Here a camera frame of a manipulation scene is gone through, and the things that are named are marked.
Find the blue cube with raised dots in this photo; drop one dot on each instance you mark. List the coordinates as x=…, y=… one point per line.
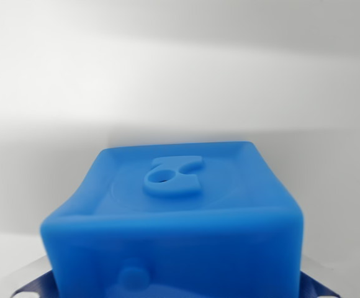
x=173, y=223

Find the black silver gripper right finger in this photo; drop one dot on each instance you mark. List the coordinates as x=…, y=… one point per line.
x=318, y=284

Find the black silver gripper left finger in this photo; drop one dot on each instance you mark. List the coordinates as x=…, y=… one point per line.
x=34, y=281

